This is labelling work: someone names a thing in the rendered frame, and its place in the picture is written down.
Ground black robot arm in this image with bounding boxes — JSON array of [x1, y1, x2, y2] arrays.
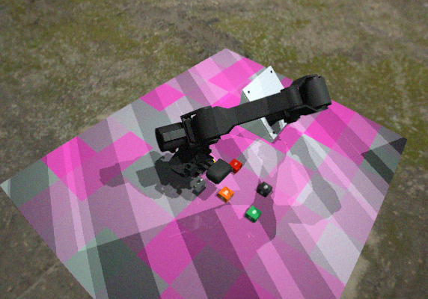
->
[[155, 74, 332, 178]]

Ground red block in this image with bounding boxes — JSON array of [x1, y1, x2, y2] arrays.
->
[[229, 159, 242, 173]]

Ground orange block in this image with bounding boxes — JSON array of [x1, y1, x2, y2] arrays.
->
[[218, 186, 234, 202]]

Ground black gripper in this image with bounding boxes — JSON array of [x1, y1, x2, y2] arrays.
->
[[184, 144, 231, 185]]

